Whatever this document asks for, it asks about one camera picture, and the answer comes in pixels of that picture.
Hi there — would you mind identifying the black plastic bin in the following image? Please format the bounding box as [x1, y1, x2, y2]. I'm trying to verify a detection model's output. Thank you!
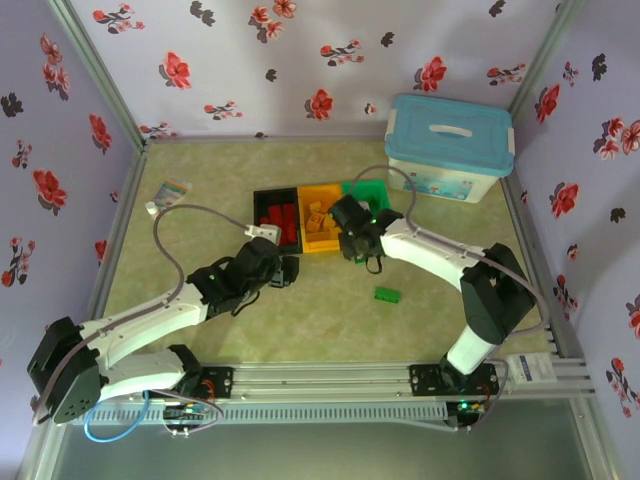
[252, 186, 304, 254]

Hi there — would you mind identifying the grey left arm cable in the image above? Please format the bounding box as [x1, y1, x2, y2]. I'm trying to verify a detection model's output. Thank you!
[32, 203, 261, 426]

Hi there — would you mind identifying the blue lidded storage box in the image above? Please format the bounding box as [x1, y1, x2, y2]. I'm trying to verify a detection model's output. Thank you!
[384, 93, 516, 205]

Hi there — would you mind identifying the aluminium side rail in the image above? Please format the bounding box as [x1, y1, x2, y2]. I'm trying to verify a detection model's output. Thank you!
[502, 174, 586, 361]
[74, 144, 149, 326]

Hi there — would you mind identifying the yellow plastic bin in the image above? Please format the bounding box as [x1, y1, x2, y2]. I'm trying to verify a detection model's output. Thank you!
[297, 183, 346, 255]

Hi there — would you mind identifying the aluminium frame post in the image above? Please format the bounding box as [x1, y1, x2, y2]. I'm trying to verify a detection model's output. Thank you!
[47, 0, 149, 149]
[507, 0, 586, 119]

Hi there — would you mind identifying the blue cable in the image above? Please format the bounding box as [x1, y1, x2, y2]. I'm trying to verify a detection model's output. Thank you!
[82, 394, 151, 445]

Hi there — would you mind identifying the grey slotted cable duct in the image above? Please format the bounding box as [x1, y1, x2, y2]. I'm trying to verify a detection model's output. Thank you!
[87, 402, 449, 426]

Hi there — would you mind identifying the controller board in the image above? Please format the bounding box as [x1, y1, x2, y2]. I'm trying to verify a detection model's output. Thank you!
[448, 398, 487, 429]
[163, 403, 212, 422]

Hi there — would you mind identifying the left controller board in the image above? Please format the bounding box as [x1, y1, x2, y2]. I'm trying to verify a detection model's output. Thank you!
[163, 403, 212, 422]

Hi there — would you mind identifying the grey right arm cable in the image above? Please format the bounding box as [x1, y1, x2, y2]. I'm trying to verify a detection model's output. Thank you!
[352, 164, 551, 431]

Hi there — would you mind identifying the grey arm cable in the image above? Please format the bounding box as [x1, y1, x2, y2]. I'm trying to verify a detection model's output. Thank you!
[32, 203, 261, 426]
[352, 164, 551, 431]

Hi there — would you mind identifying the right controller board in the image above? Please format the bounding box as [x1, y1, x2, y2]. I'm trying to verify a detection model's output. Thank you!
[448, 398, 487, 429]

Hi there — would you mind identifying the small printed packet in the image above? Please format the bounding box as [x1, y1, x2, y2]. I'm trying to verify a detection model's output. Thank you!
[152, 180, 194, 209]

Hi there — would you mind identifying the white label tag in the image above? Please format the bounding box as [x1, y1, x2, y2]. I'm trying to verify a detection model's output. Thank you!
[509, 353, 555, 385]

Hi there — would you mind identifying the green plastic bin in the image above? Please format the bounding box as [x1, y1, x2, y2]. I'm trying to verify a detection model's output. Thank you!
[341, 178, 394, 214]

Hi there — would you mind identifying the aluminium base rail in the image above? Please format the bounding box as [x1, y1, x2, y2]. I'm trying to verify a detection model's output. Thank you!
[99, 357, 599, 401]

